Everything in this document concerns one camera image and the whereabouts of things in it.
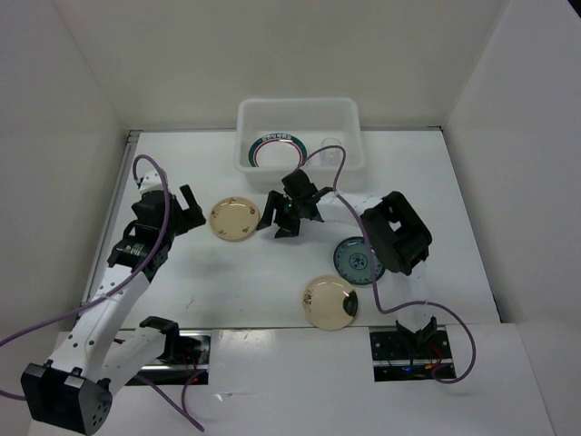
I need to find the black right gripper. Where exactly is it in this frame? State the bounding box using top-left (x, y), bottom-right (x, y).
top-left (256, 190), bottom-right (304, 238)

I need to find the beige flower pattern plate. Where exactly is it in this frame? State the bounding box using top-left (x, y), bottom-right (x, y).
top-left (209, 196), bottom-right (261, 242)

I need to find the teal red ring plate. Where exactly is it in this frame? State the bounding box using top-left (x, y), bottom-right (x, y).
top-left (247, 133), bottom-right (308, 168)

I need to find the blue patterned small plate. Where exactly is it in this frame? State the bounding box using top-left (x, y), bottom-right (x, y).
top-left (332, 236), bottom-right (371, 286)

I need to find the beige plate with calligraphy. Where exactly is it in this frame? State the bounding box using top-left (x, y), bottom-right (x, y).
top-left (301, 274), bottom-right (359, 331)

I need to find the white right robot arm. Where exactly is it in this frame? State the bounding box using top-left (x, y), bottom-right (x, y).
top-left (256, 169), bottom-right (437, 357)

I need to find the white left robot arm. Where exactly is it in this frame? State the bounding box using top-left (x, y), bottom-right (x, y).
top-left (21, 170), bottom-right (206, 435)

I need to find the clear glass cup in bin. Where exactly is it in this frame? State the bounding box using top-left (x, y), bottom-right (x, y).
top-left (320, 137), bottom-right (343, 167)

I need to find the white plastic bin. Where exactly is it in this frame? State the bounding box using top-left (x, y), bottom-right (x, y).
top-left (234, 97), bottom-right (367, 193)

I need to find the aluminium table edge rail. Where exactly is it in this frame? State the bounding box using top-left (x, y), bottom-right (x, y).
top-left (79, 130), bottom-right (142, 308)

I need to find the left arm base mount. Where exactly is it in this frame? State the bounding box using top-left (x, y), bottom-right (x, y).
top-left (139, 332), bottom-right (211, 386)

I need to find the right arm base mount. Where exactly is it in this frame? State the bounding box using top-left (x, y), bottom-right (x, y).
top-left (369, 329), bottom-right (457, 382)

